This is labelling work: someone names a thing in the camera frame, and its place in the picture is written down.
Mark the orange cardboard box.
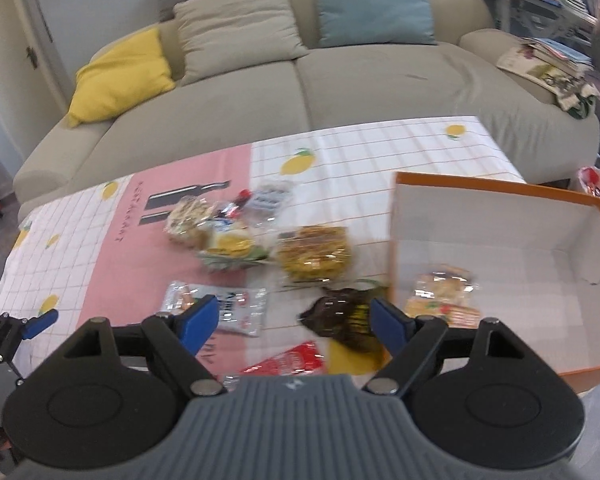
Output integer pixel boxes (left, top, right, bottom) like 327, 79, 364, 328
387, 171, 600, 396

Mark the rice cracker packet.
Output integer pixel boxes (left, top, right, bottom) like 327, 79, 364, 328
405, 265, 481, 331

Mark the red snack packet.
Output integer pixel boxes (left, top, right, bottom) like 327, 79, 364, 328
237, 341, 328, 378

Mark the yellow green snack packet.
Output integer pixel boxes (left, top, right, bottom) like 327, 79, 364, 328
200, 225, 271, 272

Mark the puffed rice cake packet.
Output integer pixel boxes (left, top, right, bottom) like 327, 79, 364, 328
166, 196, 221, 248

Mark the blue pillow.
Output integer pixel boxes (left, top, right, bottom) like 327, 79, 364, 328
311, 0, 438, 48

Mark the dark yellow-print snack packet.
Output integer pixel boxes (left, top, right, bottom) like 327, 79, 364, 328
300, 287, 386, 353

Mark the yellow pillow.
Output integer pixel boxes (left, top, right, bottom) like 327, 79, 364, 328
67, 27, 176, 128

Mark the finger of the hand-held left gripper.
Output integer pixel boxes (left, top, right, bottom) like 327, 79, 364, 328
0, 309, 60, 376

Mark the green white cloth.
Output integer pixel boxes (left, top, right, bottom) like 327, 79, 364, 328
555, 82, 599, 121

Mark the pile of magazines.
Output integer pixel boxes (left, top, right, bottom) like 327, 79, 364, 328
497, 37, 598, 96

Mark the beige pillow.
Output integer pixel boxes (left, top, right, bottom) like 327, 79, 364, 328
172, 0, 311, 86

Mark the yellow cookie packet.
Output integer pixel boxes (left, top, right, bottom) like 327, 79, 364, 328
275, 226, 353, 282

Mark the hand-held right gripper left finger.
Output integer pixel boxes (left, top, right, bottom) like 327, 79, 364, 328
62, 295, 229, 396

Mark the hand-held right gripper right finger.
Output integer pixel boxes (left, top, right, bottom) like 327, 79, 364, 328
362, 297, 528, 396

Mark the beige fabric sofa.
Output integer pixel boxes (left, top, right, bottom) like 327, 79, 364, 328
12, 0, 600, 211

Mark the pink red bag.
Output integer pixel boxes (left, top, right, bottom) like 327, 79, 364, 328
577, 165, 600, 202

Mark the clear packet of white candies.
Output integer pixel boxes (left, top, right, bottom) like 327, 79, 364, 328
247, 180, 293, 226

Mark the silver white snack packet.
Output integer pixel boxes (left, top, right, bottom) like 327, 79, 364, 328
161, 281, 268, 337

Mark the small red-capped bottle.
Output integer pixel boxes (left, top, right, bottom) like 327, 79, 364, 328
220, 189, 253, 221

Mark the pink white lemon-print tablecloth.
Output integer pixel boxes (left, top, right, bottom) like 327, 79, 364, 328
0, 116, 528, 378

